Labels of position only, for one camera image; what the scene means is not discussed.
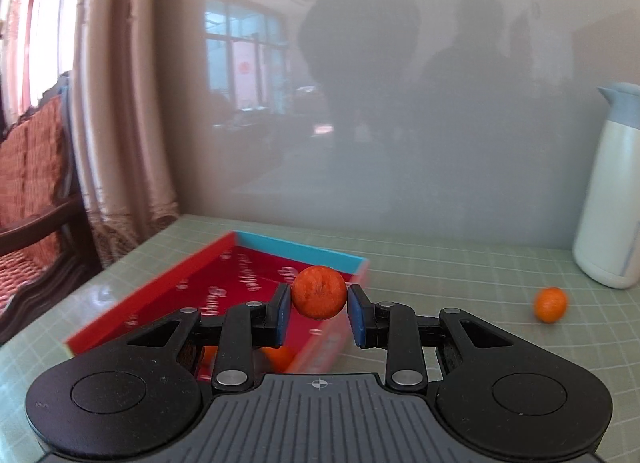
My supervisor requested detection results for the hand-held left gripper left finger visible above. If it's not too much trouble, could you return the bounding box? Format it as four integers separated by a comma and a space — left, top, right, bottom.
126, 284, 294, 392

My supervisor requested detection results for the white thermos jug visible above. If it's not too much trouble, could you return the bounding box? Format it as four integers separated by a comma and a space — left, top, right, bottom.
572, 82, 640, 290

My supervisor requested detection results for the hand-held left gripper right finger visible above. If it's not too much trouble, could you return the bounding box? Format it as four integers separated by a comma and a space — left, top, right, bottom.
347, 284, 517, 392

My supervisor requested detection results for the dark wooden armchair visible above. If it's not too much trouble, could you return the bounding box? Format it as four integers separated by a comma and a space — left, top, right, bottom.
0, 70, 101, 346

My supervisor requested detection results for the orange carrot piece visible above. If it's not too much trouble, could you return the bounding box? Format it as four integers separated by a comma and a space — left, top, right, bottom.
291, 265, 348, 320

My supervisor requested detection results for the red printed cardboard box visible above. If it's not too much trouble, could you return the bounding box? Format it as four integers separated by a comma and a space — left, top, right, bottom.
65, 230, 372, 384

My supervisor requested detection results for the green grid table cover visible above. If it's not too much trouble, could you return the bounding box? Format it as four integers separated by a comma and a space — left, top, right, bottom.
0, 213, 640, 463

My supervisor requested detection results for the beige lace-trimmed curtain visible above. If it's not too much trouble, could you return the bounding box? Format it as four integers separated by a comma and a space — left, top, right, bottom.
70, 0, 183, 270

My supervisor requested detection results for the orange mandarin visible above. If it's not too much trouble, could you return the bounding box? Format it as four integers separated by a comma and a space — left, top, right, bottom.
534, 287, 569, 324
260, 345, 299, 374
197, 345, 221, 375

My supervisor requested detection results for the red patterned chair cushion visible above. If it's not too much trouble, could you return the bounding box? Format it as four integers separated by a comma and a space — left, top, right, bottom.
0, 93, 88, 309

